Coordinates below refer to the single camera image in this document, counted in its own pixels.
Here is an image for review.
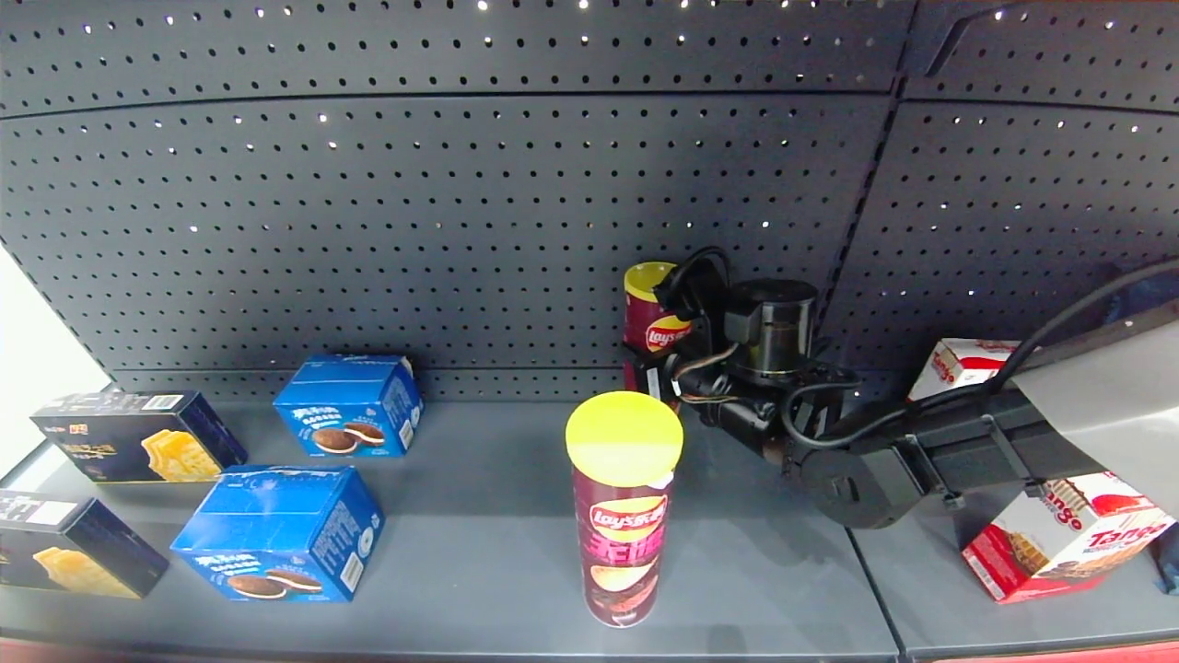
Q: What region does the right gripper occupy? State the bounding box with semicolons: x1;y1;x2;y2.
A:
630;343;729;408

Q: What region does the maroon chip can yellow lid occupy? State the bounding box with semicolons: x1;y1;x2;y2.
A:
564;390;685;630
622;262;694;397

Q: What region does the black shop shelf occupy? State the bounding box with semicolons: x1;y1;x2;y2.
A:
0;0;1179;663

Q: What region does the red and white wafer box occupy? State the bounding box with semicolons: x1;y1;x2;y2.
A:
961;471;1177;606
908;338;1023;402

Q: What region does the blue cookie box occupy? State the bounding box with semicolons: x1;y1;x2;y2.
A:
273;354;426;459
169;464;387;605

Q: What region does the black box with yellow picture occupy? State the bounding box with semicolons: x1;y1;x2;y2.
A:
29;390;249;485
0;489;170;600

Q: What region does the black cable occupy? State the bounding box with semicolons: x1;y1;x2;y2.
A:
781;257;1179;452

